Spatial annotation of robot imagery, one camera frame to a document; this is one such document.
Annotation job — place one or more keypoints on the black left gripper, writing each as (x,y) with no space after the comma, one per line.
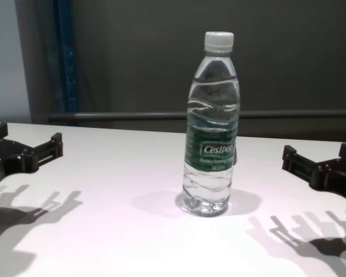
(5,158)

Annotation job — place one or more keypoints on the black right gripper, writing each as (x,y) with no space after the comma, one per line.
(340,179)

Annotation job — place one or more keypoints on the clear water bottle green label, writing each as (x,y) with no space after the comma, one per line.
(210,130)

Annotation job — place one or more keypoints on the blue vertical post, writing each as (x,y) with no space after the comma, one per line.
(66,63)

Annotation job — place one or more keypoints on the grey horizontal rail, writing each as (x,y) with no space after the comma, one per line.
(118,116)

